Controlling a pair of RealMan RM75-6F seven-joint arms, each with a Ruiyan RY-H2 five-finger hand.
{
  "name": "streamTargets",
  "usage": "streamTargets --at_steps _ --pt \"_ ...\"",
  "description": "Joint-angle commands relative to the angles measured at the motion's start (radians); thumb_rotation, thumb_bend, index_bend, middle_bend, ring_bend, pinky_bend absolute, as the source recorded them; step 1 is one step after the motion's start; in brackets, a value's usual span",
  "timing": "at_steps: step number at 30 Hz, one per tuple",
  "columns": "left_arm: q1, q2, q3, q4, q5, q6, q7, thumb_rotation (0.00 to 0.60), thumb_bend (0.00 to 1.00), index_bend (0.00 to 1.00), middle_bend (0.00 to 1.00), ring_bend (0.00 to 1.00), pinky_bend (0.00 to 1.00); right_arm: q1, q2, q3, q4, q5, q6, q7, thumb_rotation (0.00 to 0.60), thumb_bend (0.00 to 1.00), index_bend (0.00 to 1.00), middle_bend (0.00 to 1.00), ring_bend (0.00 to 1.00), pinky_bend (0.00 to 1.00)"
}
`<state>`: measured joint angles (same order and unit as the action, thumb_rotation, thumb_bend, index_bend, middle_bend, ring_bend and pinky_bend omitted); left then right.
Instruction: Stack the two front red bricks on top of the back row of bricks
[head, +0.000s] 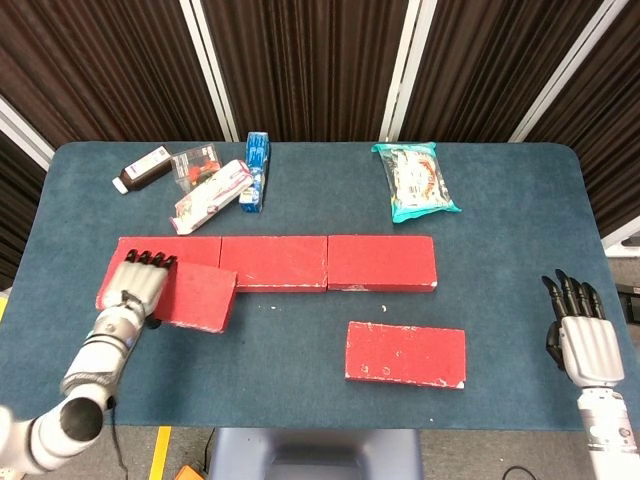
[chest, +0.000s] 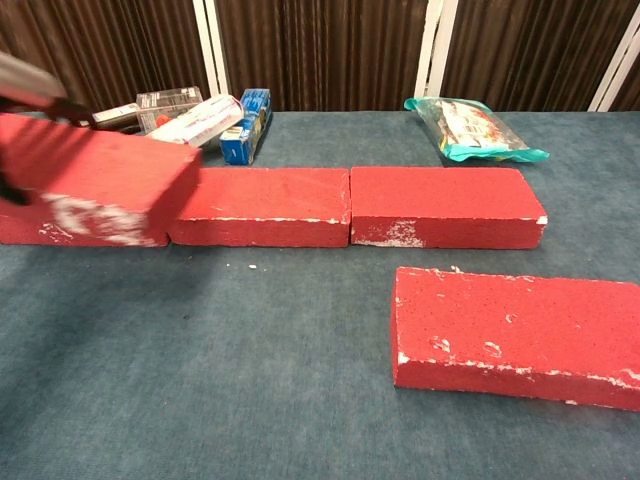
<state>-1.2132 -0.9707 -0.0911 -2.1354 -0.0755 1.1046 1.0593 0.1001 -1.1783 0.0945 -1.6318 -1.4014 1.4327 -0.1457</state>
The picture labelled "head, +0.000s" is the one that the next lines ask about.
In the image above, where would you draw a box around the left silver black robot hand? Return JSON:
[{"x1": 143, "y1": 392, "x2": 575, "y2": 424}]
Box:
[{"x1": 99, "y1": 248, "x2": 179, "y2": 331}]

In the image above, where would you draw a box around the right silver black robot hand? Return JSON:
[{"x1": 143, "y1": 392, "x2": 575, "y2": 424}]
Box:
[{"x1": 541, "y1": 268, "x2": 626, "y2": 389}]

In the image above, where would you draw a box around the red brick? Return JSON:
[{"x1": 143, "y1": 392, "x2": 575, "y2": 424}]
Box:
[
  {"x1": 344, "y1": 320, "x2": 468, "y2": 390},
  {"x1": 110, "y1": 236, "x2": 223, "y2": 274},
  {"x1": 95, "y1": 259, "x2": 239, "y2": 335},
  {"x1": 219, "y1": 235, "x2": 329, "y2": 294},
  {"x1": 326, "y1": 234, "x2": 439, "y2": 294}
]

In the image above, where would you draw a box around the black box device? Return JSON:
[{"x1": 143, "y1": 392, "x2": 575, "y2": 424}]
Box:
[{"x1": 615, "y1": 283, "x2": 640, "y2": 324}]

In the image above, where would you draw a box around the brown medicine bottle white cap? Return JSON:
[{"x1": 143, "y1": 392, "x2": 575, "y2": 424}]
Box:
[{"x1": 111, "y1": 145, "x2": 174, "y2": 195}]

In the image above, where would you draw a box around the white pink toothpaste box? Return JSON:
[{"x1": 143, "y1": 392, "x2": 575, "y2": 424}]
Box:
[{"x1": 169, "y1": 159, "x2": 254, "y2": 236}]

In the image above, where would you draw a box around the clear plastic blister package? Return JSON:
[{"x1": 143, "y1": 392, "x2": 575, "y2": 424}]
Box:
[{"x1": 170, "y1": 143, "x2": 222, "y2": 194}]

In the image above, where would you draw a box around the blue felt table cover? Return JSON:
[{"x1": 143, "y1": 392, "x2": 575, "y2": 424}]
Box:
[{"x1": 0, "y1": 141, "x2": 632, "y2": 432}]

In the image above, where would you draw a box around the yellow floor tape strip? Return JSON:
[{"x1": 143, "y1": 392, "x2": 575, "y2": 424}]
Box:
[{"x1": 148, "y1": 425, "x2": 173, "y2": 480}]

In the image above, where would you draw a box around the blue carton box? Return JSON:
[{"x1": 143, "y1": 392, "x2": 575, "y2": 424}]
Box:
[{"x1": 238, "y1": 131, "x2": 272, "y2": 215}]

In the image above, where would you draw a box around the teal snack bag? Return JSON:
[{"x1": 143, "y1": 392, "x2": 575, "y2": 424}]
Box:
[{"x1": 371, "y1": 141, "x2": 463, "y2": 225}]

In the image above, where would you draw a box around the white partition frame post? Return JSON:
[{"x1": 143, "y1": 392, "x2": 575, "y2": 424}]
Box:
[
  {"x1": 378, "y1": 0, "x2": 435, "y2": 143},
  {"x1": 179, "y1": 0, "x2": 240, "y2": 143},
  {"x1": 0, "y1": 94, "x2": 56, "y2": 159},
  {"x1": 508, "y1": 0, "x2": 630, "y2": 144},
  {"x1": 601, "y1": 219, "x2": 640, "y2": 251}
]

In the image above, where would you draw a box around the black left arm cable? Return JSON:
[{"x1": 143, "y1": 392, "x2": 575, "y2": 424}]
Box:
[{"x1": 105, "y1": 394, "x2": 130, "y2": 480}]

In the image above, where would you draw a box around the black floor cable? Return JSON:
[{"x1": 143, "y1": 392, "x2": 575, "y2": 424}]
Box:
[{"x1": 201, "y1": 429, "x2": 217, "y2": 470}]

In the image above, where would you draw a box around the grey blue robot pedestal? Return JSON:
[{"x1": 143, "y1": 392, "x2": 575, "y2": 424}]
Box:
[{"x1": 207, "y1": 428, "x2": 424, "y2": 480}]

